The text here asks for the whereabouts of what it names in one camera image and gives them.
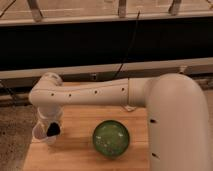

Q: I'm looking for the green glass bowl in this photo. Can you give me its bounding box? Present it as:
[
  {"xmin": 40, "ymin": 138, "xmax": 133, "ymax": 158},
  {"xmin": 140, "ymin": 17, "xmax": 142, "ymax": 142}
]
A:
[{"xmin": 92, "ymin": 120, "xmax": 130, "ymax": 159}]

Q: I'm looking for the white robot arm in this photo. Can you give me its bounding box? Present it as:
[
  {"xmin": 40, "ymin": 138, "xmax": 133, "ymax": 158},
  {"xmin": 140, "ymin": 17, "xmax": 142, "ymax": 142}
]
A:
[{"xmin": 29, "ymin": 73, "xmax": 213, "ymax": 171}]

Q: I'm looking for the white ceramic cup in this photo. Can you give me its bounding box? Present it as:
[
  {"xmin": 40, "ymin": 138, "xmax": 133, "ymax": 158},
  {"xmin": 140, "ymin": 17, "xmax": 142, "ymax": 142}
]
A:
[{"xmin": 32, "ymin": 122, "xmax": 56, "ymax": 145}]

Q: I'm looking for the black hanging cable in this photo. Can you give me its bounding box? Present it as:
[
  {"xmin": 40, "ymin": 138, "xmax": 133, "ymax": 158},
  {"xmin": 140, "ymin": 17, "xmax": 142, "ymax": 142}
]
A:
[{"xmin": 111, "ymin": 10, "xmax": 141, "ymax": 80}]

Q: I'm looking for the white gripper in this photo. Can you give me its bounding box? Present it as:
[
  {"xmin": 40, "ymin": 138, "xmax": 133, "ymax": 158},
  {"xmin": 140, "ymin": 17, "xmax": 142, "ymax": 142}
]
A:
[{"xmin": 37, "ymin": 106, "xmax": 63, "ymax": 137}]

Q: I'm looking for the small white object on board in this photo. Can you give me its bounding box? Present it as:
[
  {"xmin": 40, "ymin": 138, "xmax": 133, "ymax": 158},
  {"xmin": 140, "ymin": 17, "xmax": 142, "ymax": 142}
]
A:
[{"xmin": 123, "ymin": 106, "xmax": 137, "ymax": 112}]

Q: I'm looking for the wooden board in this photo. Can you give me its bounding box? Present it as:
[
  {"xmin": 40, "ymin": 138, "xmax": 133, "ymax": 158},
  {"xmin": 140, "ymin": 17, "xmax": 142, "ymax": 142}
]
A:
[{"xmin": 23, "ymin": 106, "xmax": 149, "ymax": 171}]

